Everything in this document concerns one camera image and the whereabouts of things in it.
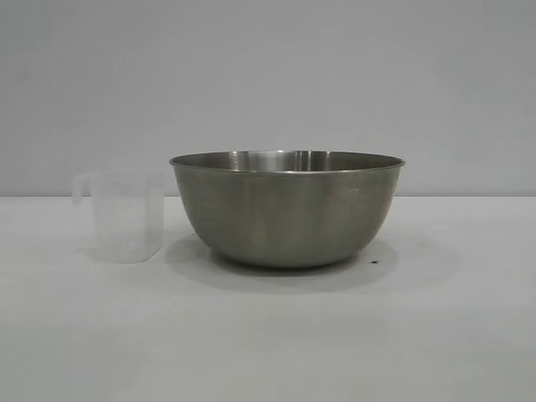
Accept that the stainless steel mixing bowl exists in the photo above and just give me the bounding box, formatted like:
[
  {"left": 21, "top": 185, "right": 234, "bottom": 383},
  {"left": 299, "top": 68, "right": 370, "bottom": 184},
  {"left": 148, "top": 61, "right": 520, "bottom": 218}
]
[{"left": 168, "top": 148, "right": 407, "bottom": 269}]

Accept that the clear plastic measuring cup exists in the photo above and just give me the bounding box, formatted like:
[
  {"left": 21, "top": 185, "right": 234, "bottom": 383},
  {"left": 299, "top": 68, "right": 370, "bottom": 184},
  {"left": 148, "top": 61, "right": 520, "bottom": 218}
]
[{"left": 70, "top": 170, "right": 167, "bottom": 265}]

